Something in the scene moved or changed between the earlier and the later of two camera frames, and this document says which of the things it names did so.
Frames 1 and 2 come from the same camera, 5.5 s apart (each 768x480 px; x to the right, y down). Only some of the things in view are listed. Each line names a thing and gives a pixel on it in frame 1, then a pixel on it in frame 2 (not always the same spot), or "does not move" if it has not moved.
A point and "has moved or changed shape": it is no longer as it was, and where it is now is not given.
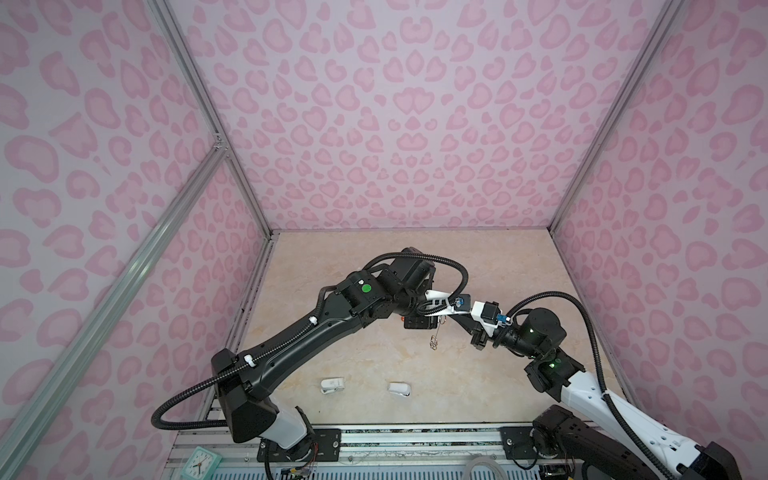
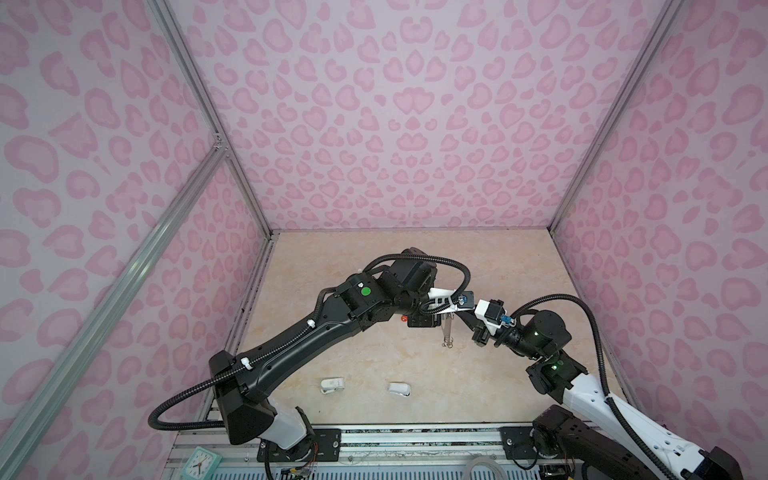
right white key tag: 400,388 does not move
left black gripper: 423,322 does not move
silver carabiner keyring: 434,339 has moved or changed shape
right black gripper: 479,335 does not move
